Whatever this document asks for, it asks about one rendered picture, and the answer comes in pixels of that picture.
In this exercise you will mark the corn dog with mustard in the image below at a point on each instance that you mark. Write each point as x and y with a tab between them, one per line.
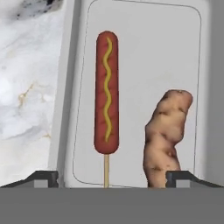
106	96

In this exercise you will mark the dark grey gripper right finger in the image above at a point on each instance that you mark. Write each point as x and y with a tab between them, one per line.
178	176

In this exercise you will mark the white tupperware container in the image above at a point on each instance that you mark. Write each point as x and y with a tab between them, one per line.
151	58

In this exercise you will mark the brown potato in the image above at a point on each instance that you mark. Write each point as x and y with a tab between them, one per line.
166	134

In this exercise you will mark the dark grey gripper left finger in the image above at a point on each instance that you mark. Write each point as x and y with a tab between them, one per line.
43	176

